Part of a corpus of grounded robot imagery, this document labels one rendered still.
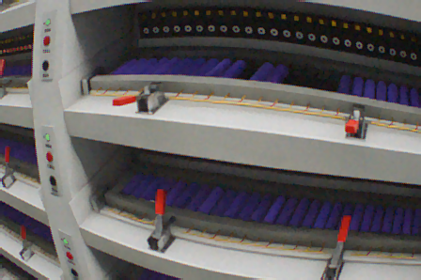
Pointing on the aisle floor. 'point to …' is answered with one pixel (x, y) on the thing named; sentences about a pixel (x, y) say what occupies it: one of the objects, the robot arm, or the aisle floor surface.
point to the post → (83, 41)
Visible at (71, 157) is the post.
